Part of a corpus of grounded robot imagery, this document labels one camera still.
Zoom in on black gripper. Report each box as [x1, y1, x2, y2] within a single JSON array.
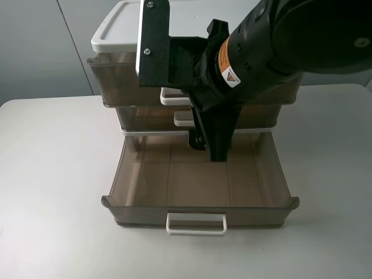
[[136, 1, 242, 162]]

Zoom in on smoky transparent drawer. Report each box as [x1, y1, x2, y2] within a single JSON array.
[[87, 52, 302, 107], [101, 133, 299, 235], [116, 105, 281, 132]]

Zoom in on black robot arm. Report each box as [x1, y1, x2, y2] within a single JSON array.
[[136, 1, 371, 162]]

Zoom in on white plastic drawer cabinet frame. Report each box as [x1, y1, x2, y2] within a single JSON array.
[[91, 0, 306, 137]]

